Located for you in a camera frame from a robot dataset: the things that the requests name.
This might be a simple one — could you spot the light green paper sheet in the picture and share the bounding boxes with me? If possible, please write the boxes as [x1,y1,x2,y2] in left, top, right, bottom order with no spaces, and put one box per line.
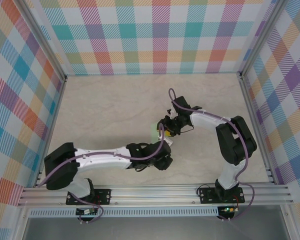
[150,121,166,144]

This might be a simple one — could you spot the grey metal panel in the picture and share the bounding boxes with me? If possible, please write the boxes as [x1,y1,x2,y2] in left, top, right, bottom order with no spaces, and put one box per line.
[22,216,291,240]

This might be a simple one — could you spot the black circuit board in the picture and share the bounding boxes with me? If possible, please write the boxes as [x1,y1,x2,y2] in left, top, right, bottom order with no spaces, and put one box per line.
[75,207,99,216]

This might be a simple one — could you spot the circuit board with green light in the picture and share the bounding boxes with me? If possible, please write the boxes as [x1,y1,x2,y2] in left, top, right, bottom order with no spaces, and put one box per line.
[220,206,239,214]

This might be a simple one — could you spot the thin black right gripper cable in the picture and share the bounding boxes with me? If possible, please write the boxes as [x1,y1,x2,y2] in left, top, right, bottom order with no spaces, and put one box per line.
[178,124,195,135]

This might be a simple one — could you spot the aluminium front rail beam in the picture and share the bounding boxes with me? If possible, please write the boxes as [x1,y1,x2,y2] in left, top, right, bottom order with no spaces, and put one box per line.
[17,184,295,207]

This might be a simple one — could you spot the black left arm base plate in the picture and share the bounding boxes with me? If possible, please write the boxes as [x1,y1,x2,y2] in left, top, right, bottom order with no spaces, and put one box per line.
[65,189,112,206]

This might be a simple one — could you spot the slotted grey cable duct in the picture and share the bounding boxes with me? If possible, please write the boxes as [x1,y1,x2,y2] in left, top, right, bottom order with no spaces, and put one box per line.
[28,206,220,218]

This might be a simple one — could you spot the aluminium table side rail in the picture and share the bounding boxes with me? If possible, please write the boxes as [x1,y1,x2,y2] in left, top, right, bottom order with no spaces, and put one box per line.
[33,77,68,188]
[238,73,276,185]

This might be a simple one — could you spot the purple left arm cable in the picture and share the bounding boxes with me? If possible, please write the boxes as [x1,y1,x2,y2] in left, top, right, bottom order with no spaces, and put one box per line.
[37,123,166,224]

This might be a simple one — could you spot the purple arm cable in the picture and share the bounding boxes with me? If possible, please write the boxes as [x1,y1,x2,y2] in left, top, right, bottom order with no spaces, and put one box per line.
[167,87,256,222]
[37,123,166,224]

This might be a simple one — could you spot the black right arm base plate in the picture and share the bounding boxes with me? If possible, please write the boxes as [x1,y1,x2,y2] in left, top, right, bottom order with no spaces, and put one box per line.
[198,186,245,205]

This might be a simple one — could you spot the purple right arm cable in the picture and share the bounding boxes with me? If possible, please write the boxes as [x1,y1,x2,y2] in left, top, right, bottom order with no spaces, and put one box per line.
[167,87,256,222]

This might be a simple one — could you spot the aluminium frame post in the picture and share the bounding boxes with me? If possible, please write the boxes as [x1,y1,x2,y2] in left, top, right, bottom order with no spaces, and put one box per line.
[13,0,68,83]
[239,0,290,81]

